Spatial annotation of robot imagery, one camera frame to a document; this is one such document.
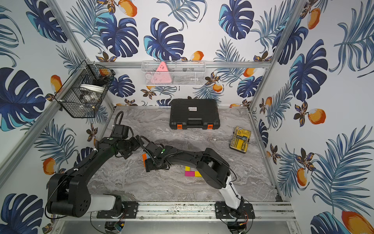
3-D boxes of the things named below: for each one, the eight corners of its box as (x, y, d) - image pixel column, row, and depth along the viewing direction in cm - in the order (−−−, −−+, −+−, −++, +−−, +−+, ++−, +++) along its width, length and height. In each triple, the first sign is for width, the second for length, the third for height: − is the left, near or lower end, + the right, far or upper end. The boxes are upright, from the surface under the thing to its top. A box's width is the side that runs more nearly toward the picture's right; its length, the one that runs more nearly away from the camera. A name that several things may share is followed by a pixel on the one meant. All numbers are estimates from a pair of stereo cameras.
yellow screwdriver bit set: (228, 148, 100) (229, 145, 97) (234, 129, 111) (235, 125, 107) (245, 154, 97) (247, 151, 94) (249, 133, 108) (251, 130, 105)
